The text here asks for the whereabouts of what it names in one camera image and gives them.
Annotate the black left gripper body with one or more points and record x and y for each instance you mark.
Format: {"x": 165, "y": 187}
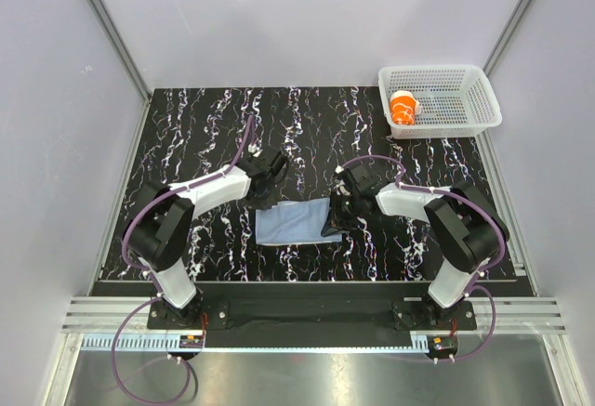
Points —
{"x": 267, "y": 200}

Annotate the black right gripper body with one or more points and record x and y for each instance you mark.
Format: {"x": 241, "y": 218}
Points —
{"x": 345, "y": 210}

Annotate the light blue towel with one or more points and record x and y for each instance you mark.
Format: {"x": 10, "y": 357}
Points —
{"x": 294, "y": 223}

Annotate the orange and white towel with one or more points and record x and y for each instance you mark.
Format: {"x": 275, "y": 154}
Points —
{"x": 404, "y": 107}

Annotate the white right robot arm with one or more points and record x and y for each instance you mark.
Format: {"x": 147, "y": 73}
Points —
{"x": 467, "y": 228}

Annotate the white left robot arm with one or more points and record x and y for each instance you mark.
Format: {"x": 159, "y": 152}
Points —
{"x": 158, "y": 230}

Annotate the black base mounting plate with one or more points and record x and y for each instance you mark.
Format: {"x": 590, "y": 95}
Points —
{"x": 404, "y": 306}

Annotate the white plastic basket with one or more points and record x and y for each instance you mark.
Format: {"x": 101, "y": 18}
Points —
{"x": 454, "y": 101}

